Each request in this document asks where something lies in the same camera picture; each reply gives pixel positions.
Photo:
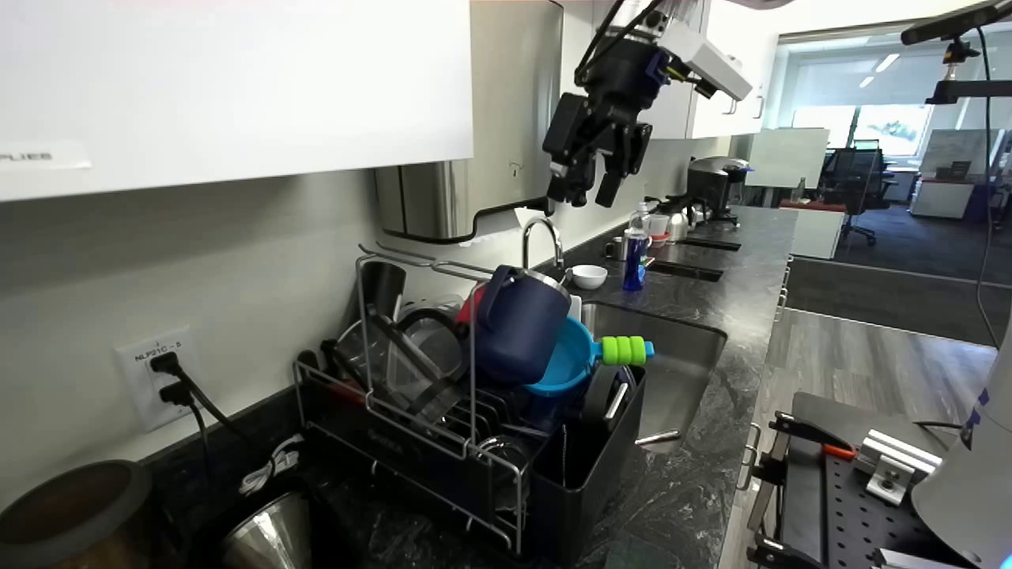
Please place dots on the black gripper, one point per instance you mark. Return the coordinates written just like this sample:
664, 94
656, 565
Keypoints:
601, 119

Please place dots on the dark blue metal cup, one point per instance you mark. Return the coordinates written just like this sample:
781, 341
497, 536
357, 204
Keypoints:
518, 327

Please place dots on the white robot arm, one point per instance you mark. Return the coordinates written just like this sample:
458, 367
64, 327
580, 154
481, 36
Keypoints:
639, 20

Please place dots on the stainless steel sink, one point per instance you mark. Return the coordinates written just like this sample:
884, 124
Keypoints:
681, 367

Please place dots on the steel funnel cup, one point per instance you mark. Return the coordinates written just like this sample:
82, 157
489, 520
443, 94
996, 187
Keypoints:
277, 536

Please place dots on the blue dish soap bottle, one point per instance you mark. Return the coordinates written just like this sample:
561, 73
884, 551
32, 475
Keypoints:
635, 252

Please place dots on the small white bowl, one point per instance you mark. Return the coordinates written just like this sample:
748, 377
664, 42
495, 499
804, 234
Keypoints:
591, 275

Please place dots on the chrome faucet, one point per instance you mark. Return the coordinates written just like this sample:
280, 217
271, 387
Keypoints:
543, 252

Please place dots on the black coffee machine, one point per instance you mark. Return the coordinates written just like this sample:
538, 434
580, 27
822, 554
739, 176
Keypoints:
711, 185

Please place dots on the light blue plastic bowl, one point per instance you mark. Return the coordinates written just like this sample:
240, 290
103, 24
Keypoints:
571, 363

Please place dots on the black office chair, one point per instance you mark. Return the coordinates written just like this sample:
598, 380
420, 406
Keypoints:
851, 179

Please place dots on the black dish drying rack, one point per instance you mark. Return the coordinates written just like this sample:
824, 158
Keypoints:
402, 390

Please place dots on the white upper cabinet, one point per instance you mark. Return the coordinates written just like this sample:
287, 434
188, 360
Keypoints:
103, 96

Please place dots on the round brown bowl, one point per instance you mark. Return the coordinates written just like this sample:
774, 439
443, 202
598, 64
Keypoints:
96, 516

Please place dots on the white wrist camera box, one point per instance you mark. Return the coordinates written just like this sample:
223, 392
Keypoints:
711, 68

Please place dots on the white wall outlet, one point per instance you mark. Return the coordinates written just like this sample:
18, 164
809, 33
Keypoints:
146, 383

